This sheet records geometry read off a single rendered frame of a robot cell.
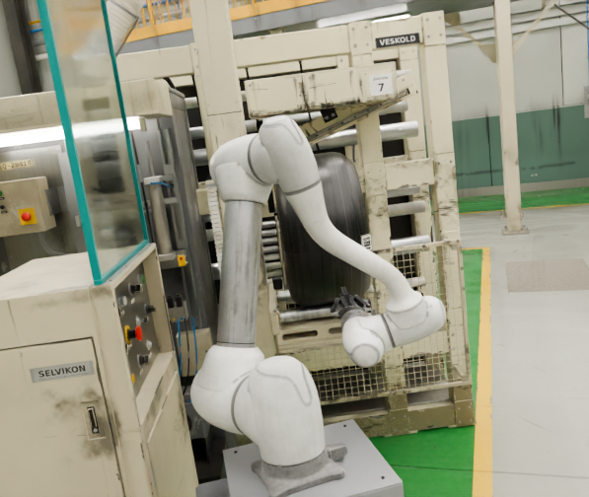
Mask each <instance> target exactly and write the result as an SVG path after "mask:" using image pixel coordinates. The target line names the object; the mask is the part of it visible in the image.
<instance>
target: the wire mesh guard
mask: <svg viewBox="0 0 589 497"><path fill-rule="evenodd" d="M461 242H462V241H461V239H456V240H449V241H442V242H435V243H427V244H420V245H413V246H405V247H398V248H384V249H377V250H371V251H372V252H373V253H375V254H376V255H377V254H382V253H390V252H395V253H396V255H397V251H402V252H403V257H404V250H411V249H415V251H416V250H417V249H422V253H423V249H425V248H432V247H439V246H442V250H443V246H447V245H449V253H450V245H453V244H458V249H457V254H458V259H455V260H458V266H459V272H456V273H459V279H460V285H456V286H460V292H461V304H459V305H462V317H463V322H459V323H462V324H463V328H462V329H463V330H464V342H465V347H460V348H465V353H462V354H465V355H466V359H463V360H466V365H464V366H466V368H467V371H465V372H467V376H468V381H467V382H462V381H458V382H454V380H456V379H454V374H455V373H451V374H453V379H451V380H453V382H452V383H448V381H449V380H444V381H447V383H445V384H438V385H435V379H434V382H430V383H434V385H431V386H430V385H428V386H423V387H417V386H416V385H422V379H421V384H415V388H409V389H404V387H406V386H404V384H403V389H402V390H398V389H396V390H391V389H392V388H391V385H390V387H389V388H388V389H390V390H389V391H385V389H381V390H384V391H382V392H375V393H372V390H368V391H370V392H371V393H368V394H361V395H359V391H358V392H354V393H358V395H352V396H346V395H347V394H350V393H346V391H345V396H346V397H340V396H341V395H343V394H340V395H339V398H333V399H328V397H329V396H325V397H326V398H327V399H326V400H320V405H326V404H333V403H340V402H347V401H353V400H361V399H368V398H375V397H382V396H389V395H396V394H403V393H410V392H417V391H431V390H438V389H445V388H451V387H458V386H465V385H471V384H472V373H471V360H470V347H469V334H468V321H467V308H466V295H465V282H464V269H463V257H462V244H461ZM450 254H454V253H450ZM457 318H461V317H457Z"/></svg>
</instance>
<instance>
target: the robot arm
mask: <svg viewBox="0 0 589 497"><path fill-rule="evenodd" d="M209 172H210V175H211V177H212V179H213V181H214V182H215V184H216V185H217V186H218V189H219V192H220V197H221V199H222V201H223V202H224V203H225V214H224V230H223V247H222V262H221V279H220V295H219V312H218V327H217V344H215V345H213V346H212V347H211V348H210V349H209V350H208V351H207V353H206V355H205V359H204V362H203V364H202V367H201V369H200V370H199V371H198V372H197V374H196V375H195V377H194V379H193V382H192V385H191V389H190V398H191V402H192V405H193V407H194V409H195V410H196V412H197V413H198V414H199V415H200V416H201V417H202V418H203V419H204V420H205V421H207V422H208V423H210V424H212V425H213V426H216V427H218V428H220V429H223V430H226V431H229V432H232V433H236V434H241V435H246V436H247V437H248V438H250V439H251V440H252V441H253V442H254V443H255V444H256V445H258V446H259V450H260V455H261V460H259V461H254V462H253V463H252V464H251V468H252V472H254V473H256V474H257V475H258V477H259V478H260V480H261V481H262V483H263V485H264V486H265V488H266V489H267V491H268V494H269V497H286V496H289V495H291V494H294V493H297V492H300V491H303V490H306V489H308V488H311V487H314V486H317V485H320V484H323V483H326V482H329V481H333V480H339V479H342V478H344V477H345V471H344V468H343V467H341V466H339V465H337V464H336V463H335V462H334V461H336V460H338V459H340V458H342V457H343V456H345V455H346V454H347V447H346V446H345V444H344V443H339V444H332V445H326V444H325V432H324V422H323V415H322V410H321V405H320V400H319V396H318V392H317V389H316V386H315V383H314V381H313V379H312V377H311V375H310V373H309V372H308V370H307V368H306V367H305V366H304V365H303V363H301V362H300V361H298V360H297V359H295V358H293V357H289V356H274V357H270V358H267V359H265V360H264V355H263V354H262V352H261V351H260V350H259V348H258V347H256V331H257V312H258V278H259V259H260V241H261V223H262V206H263V205H265V203H266V202H267V200H268V197H269V195H270V193H271V190H272V188H273V185H274V184H279V185H280V187H281V189H282V191H283V193H284V195H285V197H286V198H287V200H288V201H289V203H290V204H291V206H292V207H293V209H294V211H295V212H296V214H297V216H298V217H299V219H300V221H301V223H302V224H303V226H304V228H305V229H306V231H307V232H308V234H309V235H310V236H311V238H312V239H313V240H314V241H315V242H316V243H317V244H318V245H319V246H320V247H322V248H323V249H325V250H326V251H328V252H329V253H331V254H332V255H334V256H336V257H338V258H339V259H341V260H343V261H345V262H347V263H349V264H350V265H352V266H354V267H356V268H358V269H360V270H362V271H363V272H365V273H367V274H369V275H371V276H373V277H374V278H376V279H378V280H379V281H381V282H382V283H383V284H384V285H385V286H386V287H387V289H388V291H389V294H390V298H389V300H388V301H387V303H386V311H385V312H384V313H381V314H378V315H375V316H372V317H369V316H368V315H367V314H366V312H367V313H371V305H370V304H367V303H366V302H365V301H363V300H362V299H361V298H360V297H359V296H358V295H354V296H352V295H351V293H350V292H348V293H347V290H346V288H345V286H344V287H341V294H339V298H335V300H334V304H333V308H332V309H331V317H332V318H335V317H339V318H340V321H341V331H342V343H343V347H344V349H345V352H346V353H347V355H348V357H349V358H350V360H351V361H352V362H353V363H354V364H356V365H357V366H359V367H362V368H370V367H373V366H375V365H376V364H377V363H378V362H379V361H380V360H381V358H382V356H383V355H384V354H385V353H386V352H388V351H389V350H391V349H393V348H395V347H399V346H403V345H408V344H411V343H413V342H416V341H418V340H420V339H423V338H425V337H427V336H429V335H431V334H433V333H434V332H436V331H437V330H438V329H440V328H441V327H442V326H443V324H444V322H445V320H446V312H445V308H444V306H443V303H442V302H441V301H440V300H438V299H437V298H435V297H432V296H424V297H422V296H421V294H420V293H419V292H416V291H413V290H412V289H411V287H410V286H409V284H408V282H407V281H406V279H405V277H404V276H403V275H402V274H401V273H400V272H399V271H398V270H397V269H396V268H395V267H394V266H392V265H391V264H390V263H389V262H387V261H386V260H384V259H383V258H381V257H380V256H378V255H376V254H375V253H373V252H372V251H370V250H368V249H367V248H364V247H363V246H361V245H360V244H358V243H356V242H355V241H353V240H351V239H350V238H348V237H347V236H345V235H344V234H342V233H341V232H340V231H339V230H337V229H336V228H335V227H334V225H333V224H332V223H331V221H330V219H329V216H328V213H327V209H326V204H325V200H324V195H323V188H322V182H321V179H320V175H319V171H318V166H317V162H316V160H315V157H314V154H313V152H312V149H311V147H310V145H309V143H308V140H307V138H306V137H305V135H304V133H303V132H302V130H301V129H300V127H299V126H298V125H297V124H296V122H295V121H294V120H293V119H292V118H291V117H288V116H287V115H277V116H273V117H271V118H269V119H267V120H266V121H265V122H264V123H263V124H262V125H261V127H260V129H259V132H258V133H256V134H250V135H246V136H242V137H239V138H236V139H233V140H231V141H229V142H227V143H225V144H224V145H222V146H221V147H220V148H219V149H218V150H217V151H216V152H215V153H214V155H213V156H212V158H211V160H210V164H209ZM346 303H349V305H350V306H348V305H347V304H346ZM355 303H356V304H357V305H358V306H359V307H358V306H356V304H355ZM339 304H341V305H342V309H341V310H340V311H338V309H339Z"/></svg>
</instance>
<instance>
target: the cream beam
mask: <svg viewBox="0 0 589 497"><path fill-rule="evenodd" d="M385 73H392V83H393V93H392V94H386V95H379V96H371V93H370V83H369V75H377V74H385ZM245 89H246V96H247V103H248V110H249V117H250V119H252V118H254V117H261V116H266V117H273V116H277V115H287V114H295V113H302V112H310V111H318V110H320V109H324V108H332V107H335V108H339V107H353V106H361V105H368V104H375V103H382V102H390V101H391V100H395V99H398V98H399V92H398V81H397V70H396V61H392V62H384V63H376V64H369V65H361V66H354V67H346V68H338V69H332V70H324V71H316V72H309V73H302V74H293V75H286V76H278V77H270V78H263V79H255V80H248V81H245Z"/></svg>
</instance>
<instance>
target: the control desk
mask: <svg viewBox="0 0 589 497"><path fill-rule="evenodd" d="M174 349H175V346H174V341H173V336H172V330H171V325H170V319H169V314H168V308H167V302H166V297H165V291H164V286H163V280H162V274H161V269H160V263H159V258H158V253H157V248H156V244H154V243H152V244H148V245H146V246H145V247H144V248H143V249H142V250H141V251H140V252H138V253H137V254H136V255H135V256H134V257H133V258H132V259H130V260H129V261H128V262H127V263H126V264H125V265H124V266H123V267H121V268H120V269H119V270H118V271H117V272H116V273H115V274H114V275H112V276H111V277H110V278H109V279H108V280H107V281H106V282H105V283H103V284H102V285H94V280H93V276H92V271H91V266H90V261H89V257H88V253H87V252H82V253H75V254H67V255H61V256H53V257H46V258H39V259H33V260H31V261H29V262H27V263H26V264H24V265H22V266H20V267H18V268H16V269H14V270H12V271H10V272H8V273H6V274H4V275H3V276H1V277H0V497H196V492H195V488H196V487H197V486H198V480H197V474H196V468H195V463H194V457H193V452H192V446H191V440H190V435H189V430H188V425H187V419H186V413H185V408H184V398H183V392H182V386H181V381H180V375H179V370H178V364H177V359H176V353H175V351H173V350H174Z"/></svg>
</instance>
